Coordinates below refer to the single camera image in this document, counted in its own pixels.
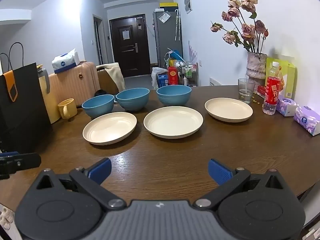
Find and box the blue bag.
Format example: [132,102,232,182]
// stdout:
[166,47,185,67]

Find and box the blue ribbed bowl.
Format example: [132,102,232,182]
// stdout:
[156,85,192,107]
[116,88,150,112]
[82,94,115,118]

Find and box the clear drinking glass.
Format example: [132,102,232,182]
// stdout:
[238,78,255,104]

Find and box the green cardboard box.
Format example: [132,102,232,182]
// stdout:
[265,56,295,99]

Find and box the yellow mug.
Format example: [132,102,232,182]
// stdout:
[57,99,78,120]

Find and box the grey refrigerator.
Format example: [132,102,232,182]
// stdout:
[153,4,184,67]

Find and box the yellow black box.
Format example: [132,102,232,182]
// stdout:
[159,2,178,12]

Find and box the red label water bottle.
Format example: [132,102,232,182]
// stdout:
[262,61,282,115]

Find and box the grey interior door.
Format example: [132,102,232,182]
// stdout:
[93,14,108,65]

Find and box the beige coat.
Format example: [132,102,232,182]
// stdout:
[96,62,127,92]

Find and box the purple tissue pack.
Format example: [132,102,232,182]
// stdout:
[276,95,298,117]
[294,105,320,137]

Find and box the brown wooden chair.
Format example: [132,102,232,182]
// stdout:
[96,65,125,96]

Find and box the purple wall decoration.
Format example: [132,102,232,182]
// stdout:
[189,40,198,63]

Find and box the white plastic bag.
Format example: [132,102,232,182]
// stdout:
[151,67,168,87]

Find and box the pink suitcase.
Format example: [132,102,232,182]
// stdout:
[47,61,100,105]

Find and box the white folded umbrella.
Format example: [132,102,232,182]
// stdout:
[175,9,181,41]

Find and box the orange leather tag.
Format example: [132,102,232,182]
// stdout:
[2,70,19,102]

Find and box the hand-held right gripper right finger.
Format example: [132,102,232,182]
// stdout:
[192,158,292,210]

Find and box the cream container grey handle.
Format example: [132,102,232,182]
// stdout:
[36,64,62,125]

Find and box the black paper bag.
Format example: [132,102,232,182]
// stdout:
[0,42,53,154]

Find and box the white blue wipes pack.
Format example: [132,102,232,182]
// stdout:
[52,49,80,74]

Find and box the metal storage rack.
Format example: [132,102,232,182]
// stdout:
[181,61,199,87]

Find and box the dark brown entrance door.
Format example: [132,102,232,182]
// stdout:
[109,14,152,78]

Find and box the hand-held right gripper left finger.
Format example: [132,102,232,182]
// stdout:
[30,158,125,211]

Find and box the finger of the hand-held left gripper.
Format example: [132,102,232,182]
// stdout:
[0,151,42,180]

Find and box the cream round plate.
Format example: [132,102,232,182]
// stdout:
[143,106,204,139]
[82,112,137,145]
[204,97,253,123]

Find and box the blue carton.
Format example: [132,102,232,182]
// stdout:
[157,74,168,88]

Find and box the red gift box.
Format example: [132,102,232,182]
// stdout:
[167,66,178,85]

